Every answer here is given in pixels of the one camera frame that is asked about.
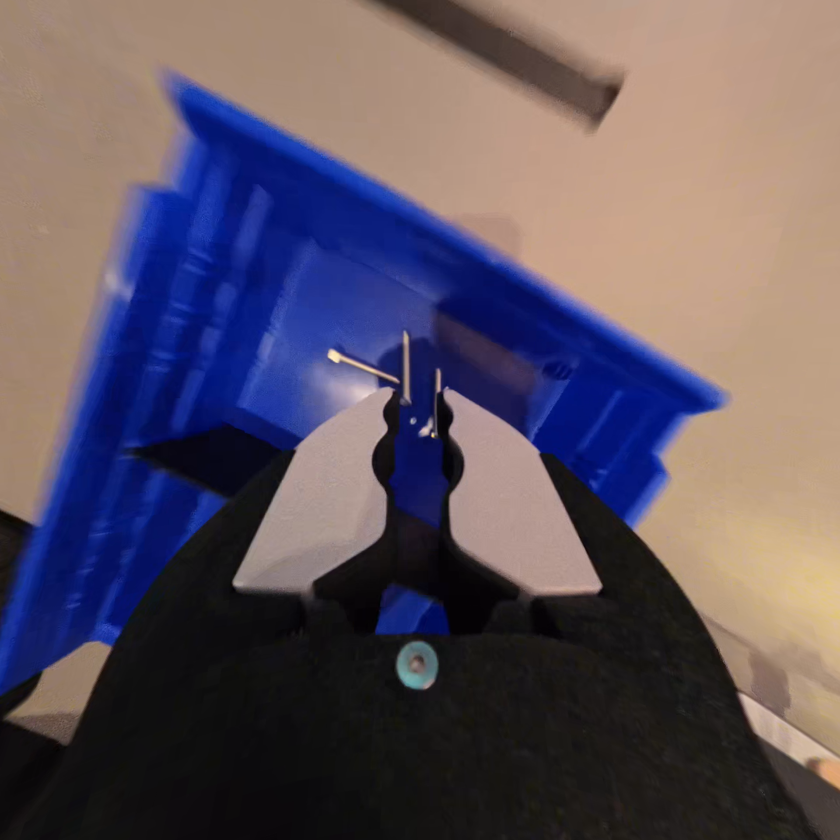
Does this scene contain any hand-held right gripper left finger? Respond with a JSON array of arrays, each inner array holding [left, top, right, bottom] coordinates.
[[231, 387, 400, 598]]

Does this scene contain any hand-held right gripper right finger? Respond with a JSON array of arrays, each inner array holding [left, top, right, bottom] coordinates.
[[440, 387, 605, 599]]

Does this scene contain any blue storage bin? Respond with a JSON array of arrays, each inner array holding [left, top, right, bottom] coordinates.
[[0, 66, 731, 700]]

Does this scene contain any dark grey table strip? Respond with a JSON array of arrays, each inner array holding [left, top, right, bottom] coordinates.
[[364, 0, 626, 135]]

